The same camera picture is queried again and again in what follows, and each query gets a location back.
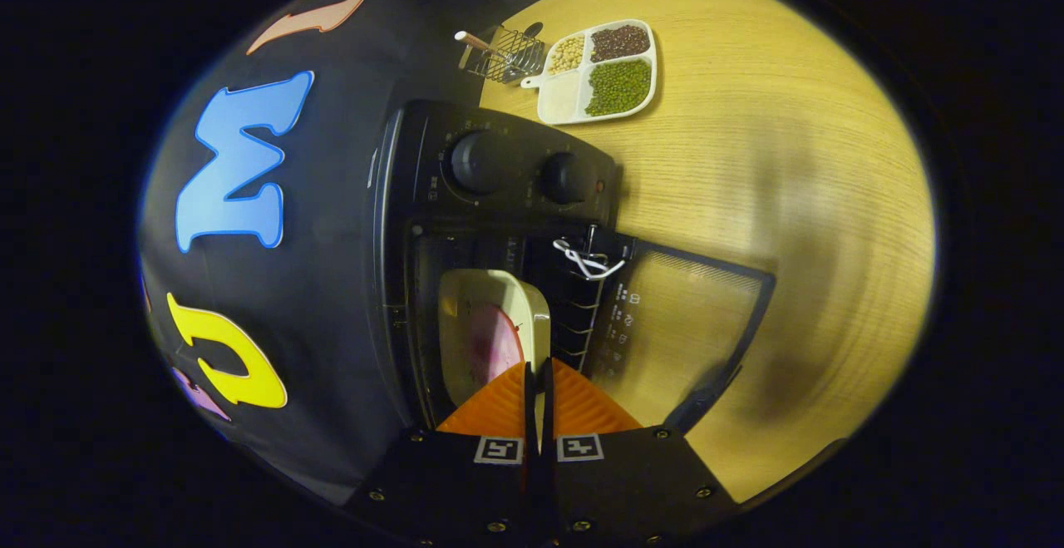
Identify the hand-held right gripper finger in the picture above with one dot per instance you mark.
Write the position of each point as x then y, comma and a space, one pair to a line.
530, 448
550, 448

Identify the pink round food slice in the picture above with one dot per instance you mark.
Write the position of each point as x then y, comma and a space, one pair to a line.
495, 348

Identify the cream square plate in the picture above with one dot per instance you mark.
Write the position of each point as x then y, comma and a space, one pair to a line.
465, 298

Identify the black electric oven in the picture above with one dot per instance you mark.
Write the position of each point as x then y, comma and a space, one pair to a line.
499, 199

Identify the metal oven rack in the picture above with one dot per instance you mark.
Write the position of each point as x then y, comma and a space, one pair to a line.
582, 315

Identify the black backdrop cloth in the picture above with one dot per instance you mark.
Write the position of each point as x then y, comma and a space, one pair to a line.
332, 199

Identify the white divided dish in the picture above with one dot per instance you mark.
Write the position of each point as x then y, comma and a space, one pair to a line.
561, 99

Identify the green mung beans pile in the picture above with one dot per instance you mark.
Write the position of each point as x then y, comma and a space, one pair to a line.
619, 86

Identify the yellow soybeans pile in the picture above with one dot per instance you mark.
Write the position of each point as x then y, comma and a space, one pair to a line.
566, 54

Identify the dark red beans pile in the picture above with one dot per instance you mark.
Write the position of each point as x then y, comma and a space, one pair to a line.
619, 42

